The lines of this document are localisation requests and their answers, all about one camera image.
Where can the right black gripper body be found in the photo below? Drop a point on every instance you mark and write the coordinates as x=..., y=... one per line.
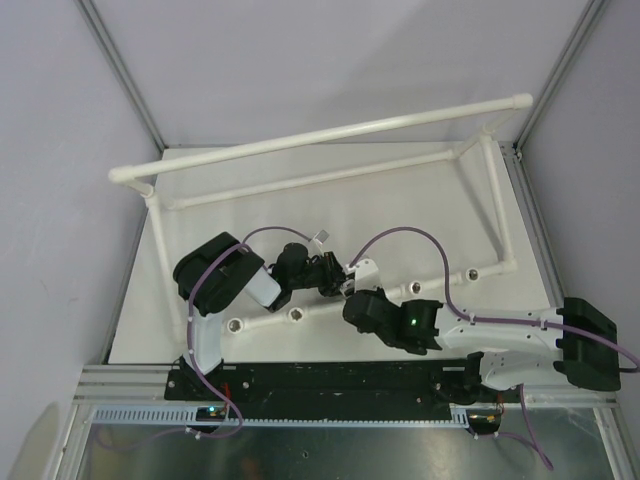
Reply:
x=377, y=293

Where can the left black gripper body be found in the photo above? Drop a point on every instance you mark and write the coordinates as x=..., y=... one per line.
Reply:
x=310, y=277

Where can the white PVC pipe frame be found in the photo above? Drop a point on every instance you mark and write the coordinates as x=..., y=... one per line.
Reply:
x=443, y=165

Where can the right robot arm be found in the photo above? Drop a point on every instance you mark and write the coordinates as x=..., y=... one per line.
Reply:
x=574, y=342

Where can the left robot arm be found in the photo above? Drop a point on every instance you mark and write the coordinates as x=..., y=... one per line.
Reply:
x=211, y=277

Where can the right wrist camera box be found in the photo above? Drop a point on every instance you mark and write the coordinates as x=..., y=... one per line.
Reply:
x=366, y=275

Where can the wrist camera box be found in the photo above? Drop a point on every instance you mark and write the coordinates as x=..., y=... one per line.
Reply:
x=319, y=239
x=366, y=275

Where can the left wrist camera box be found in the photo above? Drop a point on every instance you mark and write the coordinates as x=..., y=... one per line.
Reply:
x=319, y=239

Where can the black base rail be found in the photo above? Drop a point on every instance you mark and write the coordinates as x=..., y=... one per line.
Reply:
x=339, y=391

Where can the aluminium table frame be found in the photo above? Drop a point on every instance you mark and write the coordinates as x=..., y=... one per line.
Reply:
x=122, y=427

